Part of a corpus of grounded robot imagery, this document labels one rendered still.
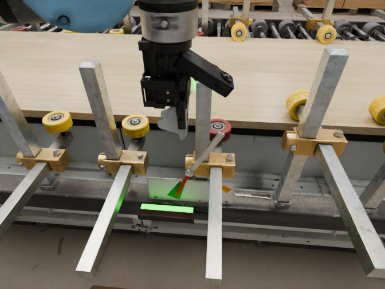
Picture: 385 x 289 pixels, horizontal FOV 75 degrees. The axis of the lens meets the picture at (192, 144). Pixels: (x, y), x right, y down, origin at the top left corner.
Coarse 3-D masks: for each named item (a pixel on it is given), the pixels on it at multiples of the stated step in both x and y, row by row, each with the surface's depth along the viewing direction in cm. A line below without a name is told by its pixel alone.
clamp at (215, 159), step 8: (192, 160) 68; (208, 160) 68; (216, 160) 68; (224, 160) 68; (200, 168) 68; (208, 168) 68; (224, 168) 67; (232, 168) 67; (208, 176) 70; (224, 176) 69; (232, 176) 69
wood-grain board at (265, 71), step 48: (0, 48) 125; (48, 48) 125; (96, 48) 125; (192, 48) 125; (240, 48) 125; (288, 48) 125; (384, 48) 125; (48, 96) 88; (192, 96) 88; (240, 96) 88; (336, 96) 88
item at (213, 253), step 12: (216, 168) 67; (216, 180) 64; (216, 192) 61; (216, 204) 58; (216, 216) 55; (216, 228) 53; (216, 240) 51; (216, 252) 49; (216, 264) 47; (216, 276) 46
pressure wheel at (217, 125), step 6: (210, 120) 76; (216, 120) 76; (222, 120) 76; (210, 126) 74; (216, 126) 73; (222, 126) 74; (228, 126) 73; (210, 132) 71; (216, 132) 71; (228, 132) 72; (210, 138) 73; (222, 138) 72; (228, 138) 74
